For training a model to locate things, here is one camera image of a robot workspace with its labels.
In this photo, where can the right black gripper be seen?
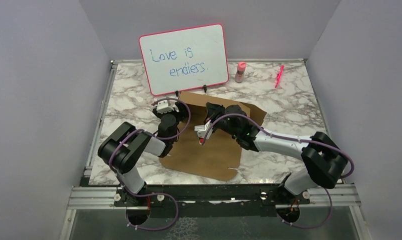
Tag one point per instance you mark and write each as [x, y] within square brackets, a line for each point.
[213, 111]

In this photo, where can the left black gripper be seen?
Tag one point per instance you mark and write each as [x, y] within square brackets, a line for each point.
[182, 113]

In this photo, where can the brown cardboard box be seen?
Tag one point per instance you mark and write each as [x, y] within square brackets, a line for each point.
[220, 156]

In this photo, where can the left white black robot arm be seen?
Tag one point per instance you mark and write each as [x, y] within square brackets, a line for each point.
[124, 147]

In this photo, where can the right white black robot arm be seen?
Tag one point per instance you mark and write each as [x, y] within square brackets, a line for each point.
[324, 162]

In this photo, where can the pink-capped spray bottle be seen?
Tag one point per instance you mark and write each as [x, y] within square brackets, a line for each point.
[239, 75]

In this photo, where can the pink-framed whiteboard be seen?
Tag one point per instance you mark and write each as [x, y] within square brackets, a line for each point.
[185, 59]

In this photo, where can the pink marker pen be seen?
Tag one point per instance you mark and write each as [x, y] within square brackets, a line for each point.
[279, 75]

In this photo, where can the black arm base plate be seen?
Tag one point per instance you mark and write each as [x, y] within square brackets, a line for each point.
[206, 200]

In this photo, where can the aluminium table frame rail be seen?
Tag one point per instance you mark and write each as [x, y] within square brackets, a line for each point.
[291, 108]

